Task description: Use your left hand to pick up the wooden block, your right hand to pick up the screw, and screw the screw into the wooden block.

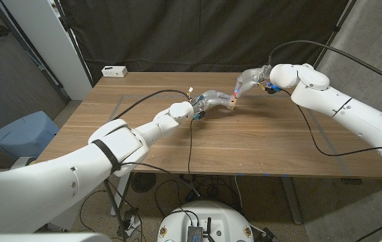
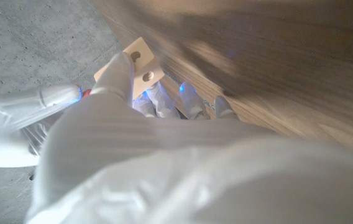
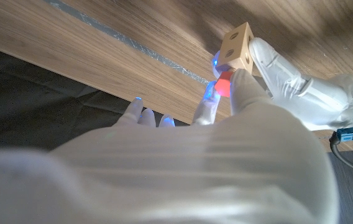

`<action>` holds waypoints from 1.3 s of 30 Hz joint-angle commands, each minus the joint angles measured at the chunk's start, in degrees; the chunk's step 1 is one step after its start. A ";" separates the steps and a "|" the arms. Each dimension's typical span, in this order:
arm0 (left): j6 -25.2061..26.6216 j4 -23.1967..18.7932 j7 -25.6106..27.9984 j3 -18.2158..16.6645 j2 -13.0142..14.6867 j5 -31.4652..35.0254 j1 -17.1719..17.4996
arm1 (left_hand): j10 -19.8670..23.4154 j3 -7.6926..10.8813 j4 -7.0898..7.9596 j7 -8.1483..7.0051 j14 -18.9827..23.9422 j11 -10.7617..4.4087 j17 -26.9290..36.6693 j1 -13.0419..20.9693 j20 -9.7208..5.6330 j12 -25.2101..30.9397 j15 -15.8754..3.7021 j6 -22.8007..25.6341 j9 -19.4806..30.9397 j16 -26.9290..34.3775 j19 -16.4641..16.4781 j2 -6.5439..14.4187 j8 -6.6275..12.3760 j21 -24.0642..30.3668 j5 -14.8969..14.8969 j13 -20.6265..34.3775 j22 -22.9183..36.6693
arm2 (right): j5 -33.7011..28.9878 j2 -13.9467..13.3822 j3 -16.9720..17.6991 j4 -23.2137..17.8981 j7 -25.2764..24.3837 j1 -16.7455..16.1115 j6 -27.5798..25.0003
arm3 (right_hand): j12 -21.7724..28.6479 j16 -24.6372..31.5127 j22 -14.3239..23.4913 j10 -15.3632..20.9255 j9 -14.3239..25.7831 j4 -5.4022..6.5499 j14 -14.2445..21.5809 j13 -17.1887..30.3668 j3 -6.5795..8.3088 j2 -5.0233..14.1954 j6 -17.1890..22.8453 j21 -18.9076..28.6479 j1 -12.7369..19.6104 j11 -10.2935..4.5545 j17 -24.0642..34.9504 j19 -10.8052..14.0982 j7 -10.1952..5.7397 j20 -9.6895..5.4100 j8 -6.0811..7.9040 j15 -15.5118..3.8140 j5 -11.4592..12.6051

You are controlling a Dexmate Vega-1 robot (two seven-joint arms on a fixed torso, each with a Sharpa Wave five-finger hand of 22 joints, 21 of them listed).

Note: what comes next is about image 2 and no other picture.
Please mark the small wooden block with holes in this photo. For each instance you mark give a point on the small wooden block with holes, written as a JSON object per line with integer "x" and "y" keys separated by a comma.
{"x": 142, "y": 68}

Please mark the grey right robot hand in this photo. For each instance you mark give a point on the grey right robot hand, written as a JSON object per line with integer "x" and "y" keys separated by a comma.
{"x": 18, "y": 124}

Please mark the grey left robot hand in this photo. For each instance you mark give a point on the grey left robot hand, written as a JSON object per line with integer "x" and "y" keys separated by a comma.
{"x": 164, "y": 168}

